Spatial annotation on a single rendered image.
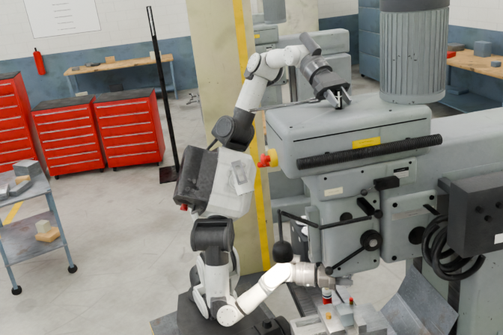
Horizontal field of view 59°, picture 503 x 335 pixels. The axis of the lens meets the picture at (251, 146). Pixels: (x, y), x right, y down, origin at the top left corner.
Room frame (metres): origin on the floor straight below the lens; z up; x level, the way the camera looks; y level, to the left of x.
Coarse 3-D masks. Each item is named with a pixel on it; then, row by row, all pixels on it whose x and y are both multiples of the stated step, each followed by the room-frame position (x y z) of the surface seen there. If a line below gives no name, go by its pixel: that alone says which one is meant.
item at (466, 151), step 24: (432, 120) 1.48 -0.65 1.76; (456, 120) 1.46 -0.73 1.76; (480, 120) 1.43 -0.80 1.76; (456, 144) 1.29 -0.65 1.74; (480, 144) 1.30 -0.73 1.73; (432, 168) 1.28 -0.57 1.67; (456, 168) 1.29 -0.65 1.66; (480, 168) 1.30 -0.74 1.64; (384, 192) 1.26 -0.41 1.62; (408, 192) 1.26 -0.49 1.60
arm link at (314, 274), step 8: (304, 264) 1.38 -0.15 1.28; (312, 264) 1.38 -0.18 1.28; (320, 264) 1.40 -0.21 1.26; (304, 272) 1.35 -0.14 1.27; (312, 272) 1.35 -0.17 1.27; (320, 272) 1.35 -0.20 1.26; (304, 280) 1.34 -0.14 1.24; (312, 280) 1.33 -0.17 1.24; (320, 280) 1.32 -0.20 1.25; (328, 280) 1.32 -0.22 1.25
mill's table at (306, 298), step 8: (288, 288) 1.78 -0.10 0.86; (296, 288) 1.68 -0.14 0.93; (304, 288) 1.69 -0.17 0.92; (312, 288) 1.67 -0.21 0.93; (320, 288) 1.67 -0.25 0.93; (336, 288) 1.65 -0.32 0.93; (296, 296) 1.63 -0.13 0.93; (304, 296) 1.62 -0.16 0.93; (312, 296) 1.61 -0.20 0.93; (320, 296) 1.61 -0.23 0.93; (336, 296) 1.60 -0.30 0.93; (344, 296) 1.59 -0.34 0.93; (296, 304) 1.64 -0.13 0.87; (304, 304) 1.57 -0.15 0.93; (312, 304) 1.58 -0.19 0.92; (320, 304) 1.55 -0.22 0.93; (336, 304) 1.54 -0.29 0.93; (304, 312) 1.52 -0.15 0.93; (312, 312) 1.52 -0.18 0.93
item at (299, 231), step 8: (304, 216) 1.98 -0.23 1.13; (296, 224) 1.92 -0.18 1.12; (304, 224) 1.90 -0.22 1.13; (296, 232) 1.87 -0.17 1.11; (304, 232) 1.83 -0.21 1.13; (296, 240) 1.88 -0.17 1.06; (304, 240) 1.78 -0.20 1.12; (296, 248) 1.89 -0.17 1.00; (304, 248) 1.78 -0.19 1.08; (304, 256) 1.78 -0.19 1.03
